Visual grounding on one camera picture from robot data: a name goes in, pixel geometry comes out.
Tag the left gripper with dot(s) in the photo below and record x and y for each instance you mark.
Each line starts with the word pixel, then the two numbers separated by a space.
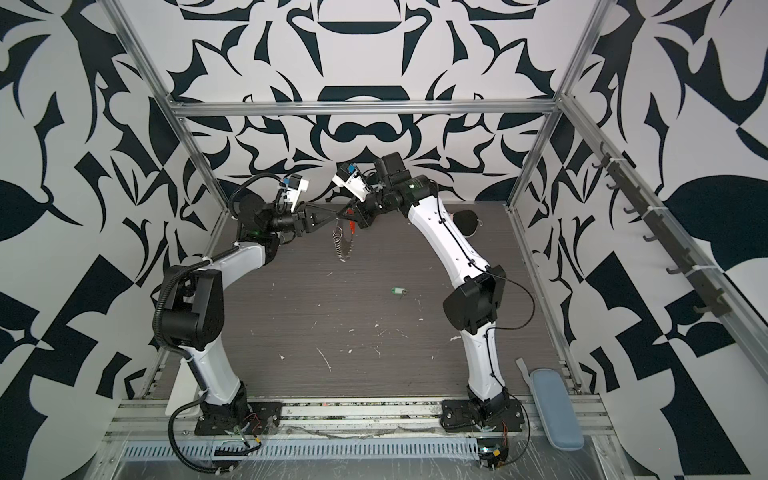
pixel 315 226

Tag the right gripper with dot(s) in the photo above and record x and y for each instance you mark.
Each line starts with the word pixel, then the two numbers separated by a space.
pixel 363 218

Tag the small green key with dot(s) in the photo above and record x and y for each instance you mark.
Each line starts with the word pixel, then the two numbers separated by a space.
pixel 398 291

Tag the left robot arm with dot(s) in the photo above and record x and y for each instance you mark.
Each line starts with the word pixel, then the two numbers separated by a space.
pixel 190 311

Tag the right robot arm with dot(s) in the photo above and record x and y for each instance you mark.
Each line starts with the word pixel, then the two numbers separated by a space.
pixel 472 307

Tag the pink plush doll black hair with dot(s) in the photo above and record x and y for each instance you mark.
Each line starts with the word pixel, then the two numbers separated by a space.
pixel 467 222

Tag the blue grey pad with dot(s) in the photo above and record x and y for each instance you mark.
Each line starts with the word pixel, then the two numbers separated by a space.
pixel 554 407

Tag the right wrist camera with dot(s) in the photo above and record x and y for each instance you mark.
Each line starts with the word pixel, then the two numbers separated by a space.
pixel 349 178

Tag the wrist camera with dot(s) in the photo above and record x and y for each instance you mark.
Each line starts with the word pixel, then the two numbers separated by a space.
pixel 349 178
pixel 290 192

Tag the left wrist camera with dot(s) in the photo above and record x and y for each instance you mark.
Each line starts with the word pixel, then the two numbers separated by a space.
pixel 290 192

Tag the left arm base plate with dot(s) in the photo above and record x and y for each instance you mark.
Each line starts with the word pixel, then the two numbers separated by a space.
pixel 254 419

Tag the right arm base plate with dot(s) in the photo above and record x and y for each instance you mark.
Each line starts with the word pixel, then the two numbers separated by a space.
pixel 464 415

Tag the black wall hook rail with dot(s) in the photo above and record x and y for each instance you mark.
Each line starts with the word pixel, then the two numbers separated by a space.
pixel 646 207

